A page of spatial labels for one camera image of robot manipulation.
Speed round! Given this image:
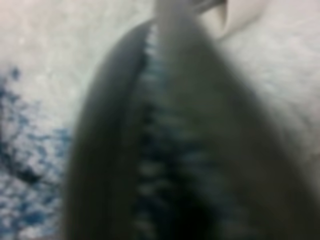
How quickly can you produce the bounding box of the blue white striped towel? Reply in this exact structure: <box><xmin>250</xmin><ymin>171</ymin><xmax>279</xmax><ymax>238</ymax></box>
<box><xmin>0</xmin><ymin>0</ymin><xmax>320</xmax><ymax>240</ymax></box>

